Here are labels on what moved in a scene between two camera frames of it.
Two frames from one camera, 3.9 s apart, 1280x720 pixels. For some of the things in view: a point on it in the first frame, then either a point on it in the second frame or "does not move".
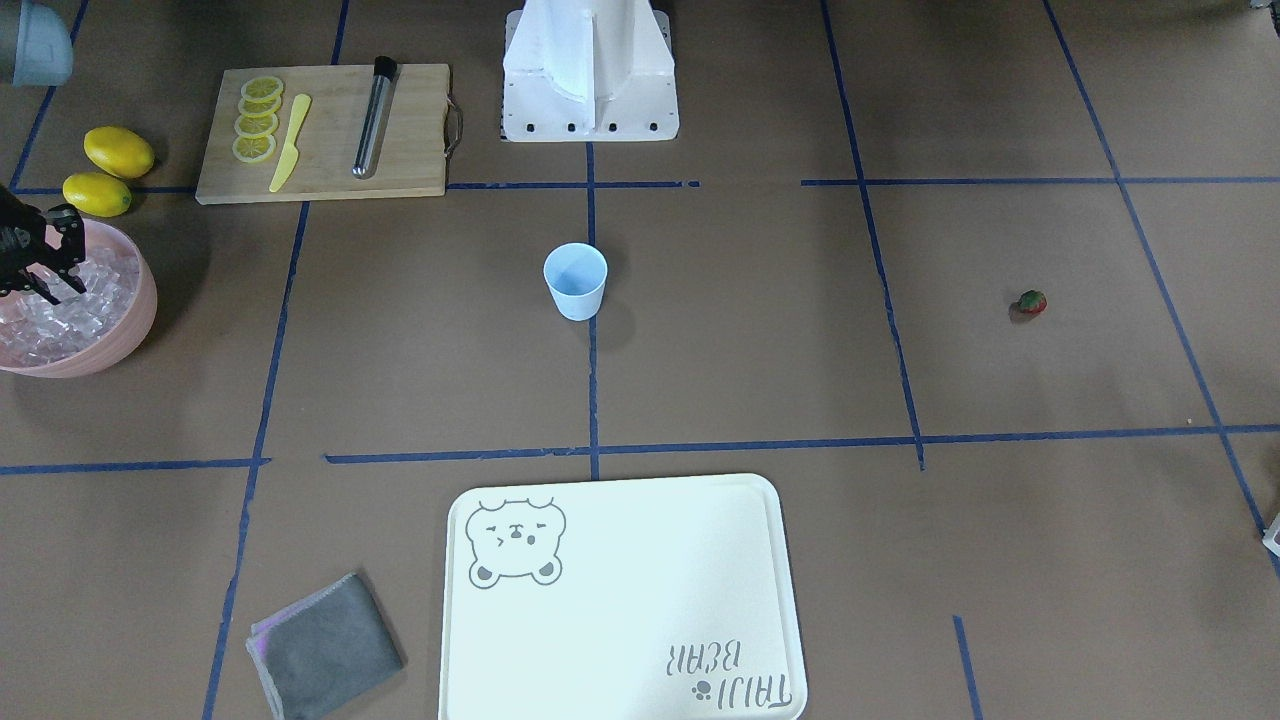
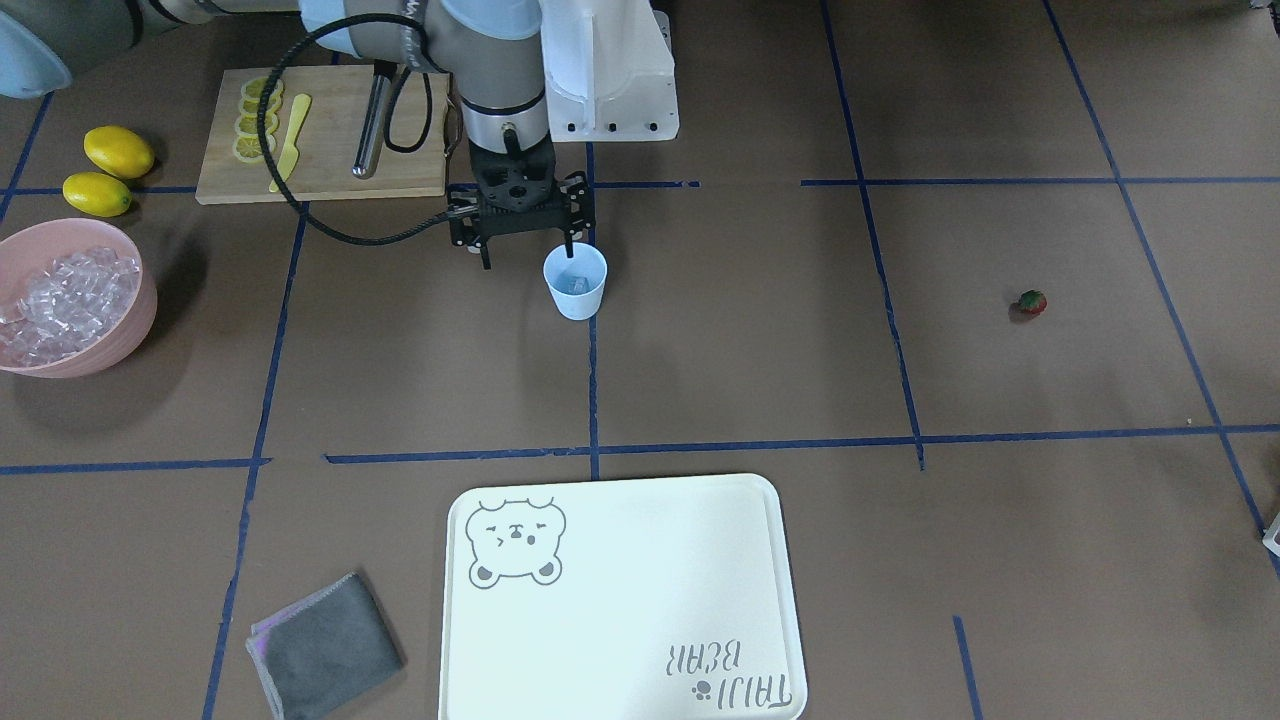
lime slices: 253,148 does not move
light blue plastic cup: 576,274 does not move
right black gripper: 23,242 to 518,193
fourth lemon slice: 261,88 does not move
